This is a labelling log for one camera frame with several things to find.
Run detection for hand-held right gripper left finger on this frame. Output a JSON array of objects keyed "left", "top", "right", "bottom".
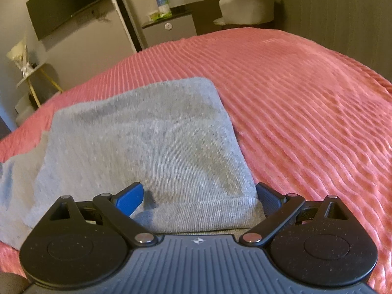
[{"left": 49, "top": 182, "right": 158, "bottom": 247}]

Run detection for black wall television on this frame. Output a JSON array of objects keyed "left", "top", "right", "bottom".
[{"left": 26, "top": 0, "right": 114, "bottom": 40}]

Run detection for wrapped flower bouquet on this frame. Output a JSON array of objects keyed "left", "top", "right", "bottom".
[{"left": 7, "top": 36, "right": 35, "bottom": 78}]

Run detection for white framed standing panel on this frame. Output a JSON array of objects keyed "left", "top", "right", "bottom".
[{"left": 107, "top": 0, "right": 146, "bottom": 53}]

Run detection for grey shell-back chair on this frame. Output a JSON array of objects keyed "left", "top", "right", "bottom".
[{"left": 213, "top": 0, "right": 278, "bottom": 29}]

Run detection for white storage bin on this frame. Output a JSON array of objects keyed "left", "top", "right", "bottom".
[{"left": 15, "top": 94, "right": 36, "bottom": 125}]

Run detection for grey pants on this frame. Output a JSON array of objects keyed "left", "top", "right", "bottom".
[{"left": 0, "top": 76, "right": 266, "bottom": 249}]

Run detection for grey bedside cabinet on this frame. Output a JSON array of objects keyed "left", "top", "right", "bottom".
[{"left": 142, "top": 11, "right": 198, "bottom": 49}]

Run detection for round white side table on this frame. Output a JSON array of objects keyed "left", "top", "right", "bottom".
[{"left": 15, "top": 62, "right": 64, "bottom": 108}]

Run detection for pink ribbed blanket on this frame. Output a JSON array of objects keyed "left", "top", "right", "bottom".
[{"left": 0, "top": 27, "right": 392, "bottom": 290}]

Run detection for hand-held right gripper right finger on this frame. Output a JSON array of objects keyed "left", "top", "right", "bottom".
[{"left": 239, "top": 183, "right": 347, "bottom": 247}]

